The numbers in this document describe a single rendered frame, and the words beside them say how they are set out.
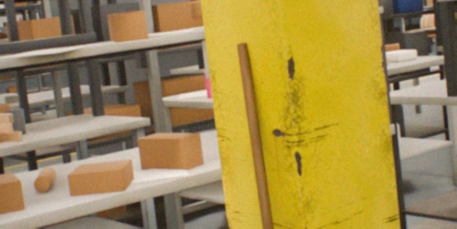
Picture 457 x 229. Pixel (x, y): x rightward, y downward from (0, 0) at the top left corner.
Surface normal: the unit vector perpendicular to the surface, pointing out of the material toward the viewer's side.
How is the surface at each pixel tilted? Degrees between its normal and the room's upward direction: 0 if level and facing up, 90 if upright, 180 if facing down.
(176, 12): 90
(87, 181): 90
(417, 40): 90
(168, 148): 90
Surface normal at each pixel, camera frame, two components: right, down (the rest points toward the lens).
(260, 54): -0.79, 0.16
